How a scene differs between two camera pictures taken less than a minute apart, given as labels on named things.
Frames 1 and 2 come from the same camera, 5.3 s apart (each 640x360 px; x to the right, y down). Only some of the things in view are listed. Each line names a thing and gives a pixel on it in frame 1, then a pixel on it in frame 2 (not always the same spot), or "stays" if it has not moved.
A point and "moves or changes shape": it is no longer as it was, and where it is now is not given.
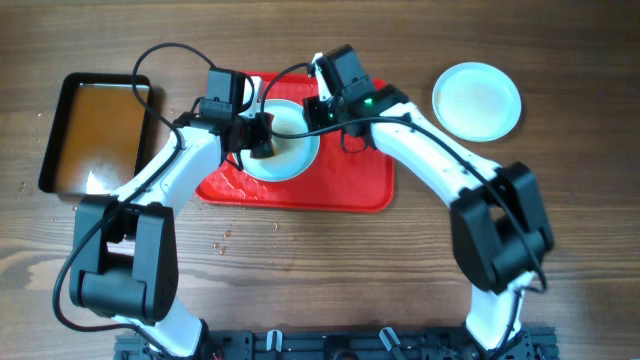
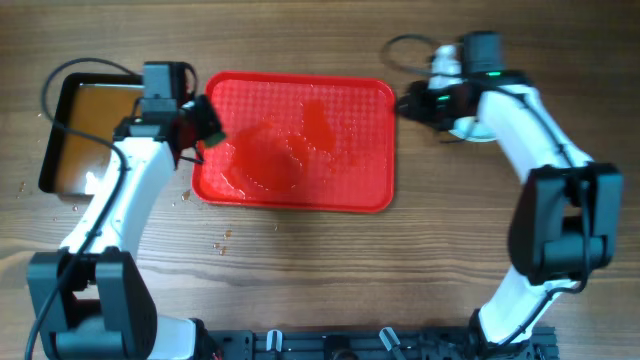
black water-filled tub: x=99 y=134 stays
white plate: x=292 y=157 → x=469 y=128
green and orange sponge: x=265 y=151 moves or changes shape
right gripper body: x=321 y=114 → x=435 y=107
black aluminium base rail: x=347 y=344 stays
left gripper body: x=253 y=132 → x=203 y=119
